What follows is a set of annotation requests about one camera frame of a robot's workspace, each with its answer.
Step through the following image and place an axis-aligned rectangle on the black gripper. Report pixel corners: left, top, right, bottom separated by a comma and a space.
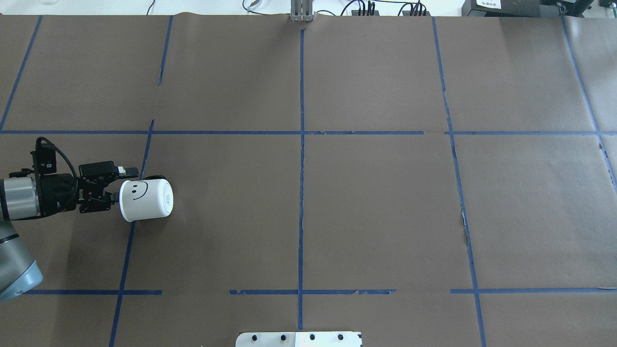
37, 161, 139, 215

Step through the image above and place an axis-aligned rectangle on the white smiley face mug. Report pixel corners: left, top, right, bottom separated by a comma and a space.
119, 178, 174, 222

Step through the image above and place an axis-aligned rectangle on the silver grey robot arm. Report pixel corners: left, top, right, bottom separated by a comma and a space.
0, 161, 139, 301

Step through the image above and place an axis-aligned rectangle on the black power strip left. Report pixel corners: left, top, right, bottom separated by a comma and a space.
349, 0, 379, 17

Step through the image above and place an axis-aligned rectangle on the black power strip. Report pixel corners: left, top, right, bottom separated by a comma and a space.
349, 0, 379, 17
398, 1, 430, 17

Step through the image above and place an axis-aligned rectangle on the black power strip right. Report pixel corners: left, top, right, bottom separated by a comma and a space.
398, 1, 430, 17

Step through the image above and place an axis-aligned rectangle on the black equipment box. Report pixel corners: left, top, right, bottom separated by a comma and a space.
461, 0, 593, 18

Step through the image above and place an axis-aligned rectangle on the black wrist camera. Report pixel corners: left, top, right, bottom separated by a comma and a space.
31, 137, 57, 175

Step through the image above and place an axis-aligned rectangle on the black braided camera cable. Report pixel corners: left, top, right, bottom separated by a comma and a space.
36, 137, 79, 180

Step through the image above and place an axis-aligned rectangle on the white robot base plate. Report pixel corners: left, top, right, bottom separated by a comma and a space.
235, 331, 363, 347

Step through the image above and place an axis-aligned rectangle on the grey aluminium camera post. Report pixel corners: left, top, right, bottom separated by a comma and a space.
289, 0, 315, 22

